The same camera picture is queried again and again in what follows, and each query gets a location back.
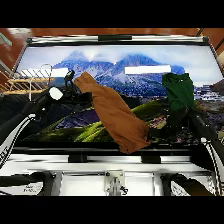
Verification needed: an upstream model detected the brown garment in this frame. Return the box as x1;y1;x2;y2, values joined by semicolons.
73;71;152;155

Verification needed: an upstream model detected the green garment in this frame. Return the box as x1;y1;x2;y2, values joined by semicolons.
161;72;197;113

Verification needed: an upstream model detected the wooden rack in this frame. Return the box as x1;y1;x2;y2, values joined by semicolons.
0;68;56;95

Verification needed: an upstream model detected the silver frame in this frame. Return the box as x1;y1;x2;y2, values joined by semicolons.
0;34;224;197

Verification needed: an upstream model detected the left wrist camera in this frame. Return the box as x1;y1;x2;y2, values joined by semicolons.
64;69;77;86

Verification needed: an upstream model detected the black cable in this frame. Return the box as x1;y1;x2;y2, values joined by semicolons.
39;62;54;82

